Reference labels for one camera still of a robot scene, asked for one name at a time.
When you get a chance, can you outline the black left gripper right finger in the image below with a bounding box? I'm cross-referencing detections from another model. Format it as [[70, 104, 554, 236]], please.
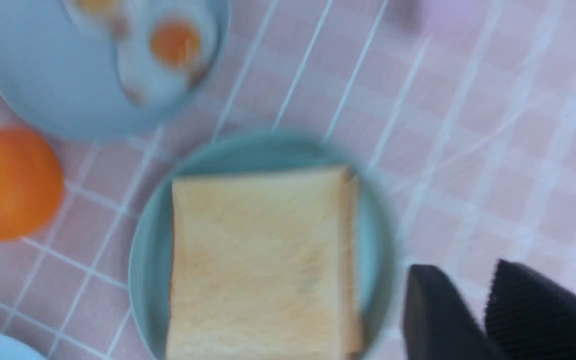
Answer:
[[484, 259, 576, 360]]

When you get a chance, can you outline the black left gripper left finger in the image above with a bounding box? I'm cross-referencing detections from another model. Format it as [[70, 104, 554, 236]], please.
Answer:
[[402, 264, 506, 360]]

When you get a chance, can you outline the toast slice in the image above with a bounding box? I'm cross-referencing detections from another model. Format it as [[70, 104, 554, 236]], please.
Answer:
[[166, 165, 365, 360]]

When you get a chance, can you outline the pink checked tablecloth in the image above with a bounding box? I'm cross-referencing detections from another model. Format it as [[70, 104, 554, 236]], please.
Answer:
[[0, 0, 576, 360]]

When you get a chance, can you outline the teal green plate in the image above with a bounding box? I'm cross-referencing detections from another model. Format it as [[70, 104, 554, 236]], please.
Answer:
[[127, 131, 405, 360]]

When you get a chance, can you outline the fried egg lower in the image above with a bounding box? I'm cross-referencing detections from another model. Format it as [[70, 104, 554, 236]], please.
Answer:
[[114, 0, 218, 107]]

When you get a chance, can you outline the fried egg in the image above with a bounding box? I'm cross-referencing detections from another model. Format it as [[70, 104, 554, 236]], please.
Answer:
[[62, 0, 130, 41], [114, 0, 218, 107]]

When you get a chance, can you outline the orange fruit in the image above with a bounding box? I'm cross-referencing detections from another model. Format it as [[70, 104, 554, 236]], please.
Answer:
[[0, 126, 66, 241]]

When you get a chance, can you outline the grey blue egg plate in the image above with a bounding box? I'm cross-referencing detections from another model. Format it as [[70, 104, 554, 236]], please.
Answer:
[[0, 0, 207, 142]]

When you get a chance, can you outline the fried egg upper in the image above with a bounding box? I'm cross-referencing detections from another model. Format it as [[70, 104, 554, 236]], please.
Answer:
[[62, 0, 130, 41]]

